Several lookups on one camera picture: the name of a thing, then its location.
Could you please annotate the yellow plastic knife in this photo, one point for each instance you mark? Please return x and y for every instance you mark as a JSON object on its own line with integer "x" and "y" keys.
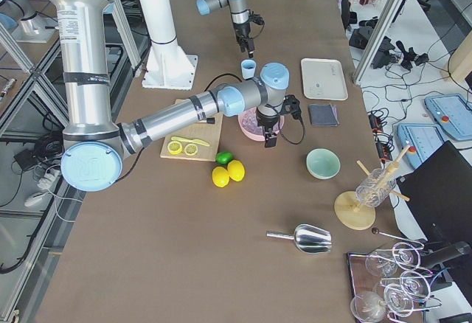
{"x": 196, "y": 141}

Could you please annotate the yellow lemon lower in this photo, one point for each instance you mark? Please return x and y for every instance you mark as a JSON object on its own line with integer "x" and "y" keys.
{"x": 220, "y": 176}

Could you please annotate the pink bowl with ice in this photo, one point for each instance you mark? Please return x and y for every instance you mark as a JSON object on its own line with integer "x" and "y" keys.
{"x": 248, "y": 124}

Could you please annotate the mint green bowl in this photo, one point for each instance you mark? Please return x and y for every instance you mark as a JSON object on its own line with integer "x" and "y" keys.
{"x": 322, "y": 163}

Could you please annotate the steel ice scoop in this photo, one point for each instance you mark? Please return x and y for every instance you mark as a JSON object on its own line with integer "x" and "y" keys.
{"x": 307, "y": 238}

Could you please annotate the yellow lemon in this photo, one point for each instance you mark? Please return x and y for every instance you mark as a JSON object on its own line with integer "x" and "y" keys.
{"x": 236, "y": 170}
{"x": 220, "y": 176}

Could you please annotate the aluminium frame post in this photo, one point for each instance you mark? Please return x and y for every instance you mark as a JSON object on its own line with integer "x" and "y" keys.
{"x": 374, "y": 42}

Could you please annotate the black monitor lying flat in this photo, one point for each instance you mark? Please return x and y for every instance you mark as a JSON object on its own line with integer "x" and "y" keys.
{"x": 439, "y": 192}

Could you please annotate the beige plastic tray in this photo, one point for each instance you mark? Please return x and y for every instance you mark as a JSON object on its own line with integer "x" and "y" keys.
{"x": 323, "y": 79}

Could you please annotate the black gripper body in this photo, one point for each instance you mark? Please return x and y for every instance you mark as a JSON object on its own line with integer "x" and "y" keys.
{"x": 266, "y": 121}
{"x": 242, "y": 30}

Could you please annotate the yellow lemon upper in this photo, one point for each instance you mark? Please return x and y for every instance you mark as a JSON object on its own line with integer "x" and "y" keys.
{"x": 236, "y": 170}

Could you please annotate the dark grey folded cloth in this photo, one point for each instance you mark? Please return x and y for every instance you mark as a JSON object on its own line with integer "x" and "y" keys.
{"x": 323, "y": 115}

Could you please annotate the lemon slice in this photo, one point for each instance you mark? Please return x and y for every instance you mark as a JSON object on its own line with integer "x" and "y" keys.
{"x": 191, "y": 149}
{"x": 174, "y": 147}

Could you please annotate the wine glass rack tray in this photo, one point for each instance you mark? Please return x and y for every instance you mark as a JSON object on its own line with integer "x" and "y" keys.
{"x": 389, "y": 284}

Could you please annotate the light blue cup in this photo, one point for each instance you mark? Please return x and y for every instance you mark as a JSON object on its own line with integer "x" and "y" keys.
{"x": 248, "y": 73}

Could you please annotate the clear glass on stand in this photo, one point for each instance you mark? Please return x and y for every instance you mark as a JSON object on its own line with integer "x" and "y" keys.
{"x": 375, "y": 188}

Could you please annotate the green lime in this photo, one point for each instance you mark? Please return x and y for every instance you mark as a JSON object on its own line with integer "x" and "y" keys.
{"x": 224, "y": 157}

